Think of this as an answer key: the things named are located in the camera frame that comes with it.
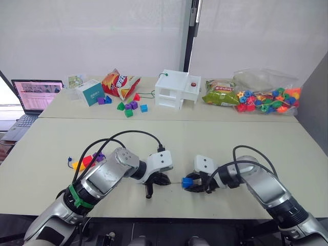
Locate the clear bag of coloured beads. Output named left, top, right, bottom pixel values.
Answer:
left=232, top=68, right=302, bottom=116

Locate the colourful picture card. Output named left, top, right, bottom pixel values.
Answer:
left=68, top=74, right=85, bottom=89

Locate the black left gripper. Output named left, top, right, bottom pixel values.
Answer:
left=145, top=173, right=172, bottom=200

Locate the green chip bag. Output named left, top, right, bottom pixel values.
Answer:
left=201, top=79, right=239, bottom=107

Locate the black window pillar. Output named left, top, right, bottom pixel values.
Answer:
left=183, top=0, right=203, bottom=74

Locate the green lace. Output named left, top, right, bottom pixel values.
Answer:
left=139, top=72, right=169, bottom=100

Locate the yellow plastic block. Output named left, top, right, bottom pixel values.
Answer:
left=72, top=160, right=86, bottom=172

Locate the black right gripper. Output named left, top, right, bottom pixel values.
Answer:
left=183, top=172, right=220, bottom=194

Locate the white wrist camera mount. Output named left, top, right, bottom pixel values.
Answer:
left=194, top=154, right=219, bottom=178
left=136, top=150, right=174, bottom=185

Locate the white model cabinet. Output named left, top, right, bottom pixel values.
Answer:
left=154, top=69, right=202, bottom=110

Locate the green cable tie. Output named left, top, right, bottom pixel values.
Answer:
left=68, top=184, right=94, bottom=209

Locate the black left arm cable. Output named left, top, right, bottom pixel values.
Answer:
left=73, top=138, right=127, bottom=185
left=72, top=130, right=166, bottom=185

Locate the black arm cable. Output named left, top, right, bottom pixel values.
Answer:
left=204, top=145, right=280, bottom=194
left=73, top=138, right=127, bottom=185
left=72, top=130, right=166, bottom=185

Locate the white box with teal print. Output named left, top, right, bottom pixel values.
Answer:
left=75, top=79, right=103, bottom=107

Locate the dark rounded shape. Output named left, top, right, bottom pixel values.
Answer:
left=188, top=236, right=211, bottom=246
left=130, top=235, right=152, bottom=246

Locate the grey laptop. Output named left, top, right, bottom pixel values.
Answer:
left=1, top=79, right=64, bottom=142

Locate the grey partition panel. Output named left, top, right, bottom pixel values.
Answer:
left=294, top=51, right=328, bottom=144

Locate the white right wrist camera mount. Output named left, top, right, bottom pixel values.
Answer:
left=194, top=154, right=219, bottom=178

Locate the black device with white knob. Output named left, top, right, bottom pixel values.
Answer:
left=97, top=231, right=116, bottom=246

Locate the black framed white panel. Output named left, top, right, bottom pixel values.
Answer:
left=0, top=69, right=24, bottom=106

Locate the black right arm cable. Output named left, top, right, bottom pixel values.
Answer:
left=204, top=145, right=280, bottom=194

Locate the red chip bag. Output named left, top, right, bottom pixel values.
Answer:
left=101, top=68, right=142, bottom=101

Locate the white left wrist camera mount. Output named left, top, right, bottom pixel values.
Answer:
left=136, top=150, right=174, bottom=185

